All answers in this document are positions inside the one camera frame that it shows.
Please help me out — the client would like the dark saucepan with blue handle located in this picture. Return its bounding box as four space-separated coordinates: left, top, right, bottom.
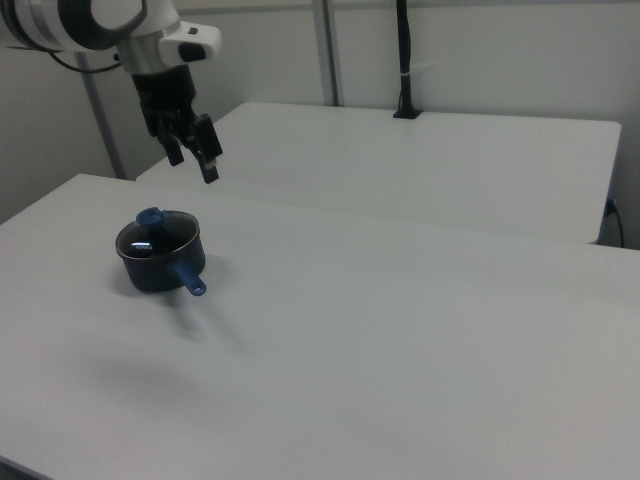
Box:
115 211 208 298

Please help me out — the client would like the aluminium frame post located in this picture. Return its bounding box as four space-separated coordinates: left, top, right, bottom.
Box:
74 52 127 180
312 0 347 107

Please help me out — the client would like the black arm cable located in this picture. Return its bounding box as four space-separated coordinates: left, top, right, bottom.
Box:
7 44 124 74

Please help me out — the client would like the glass lid with blue knob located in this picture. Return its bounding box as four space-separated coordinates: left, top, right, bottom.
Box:
115 206 201 262

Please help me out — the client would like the black pole with clamp base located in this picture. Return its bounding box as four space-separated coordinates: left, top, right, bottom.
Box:
392 0 424 120

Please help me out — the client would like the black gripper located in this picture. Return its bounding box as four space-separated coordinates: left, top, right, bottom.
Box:
131 64 224 186

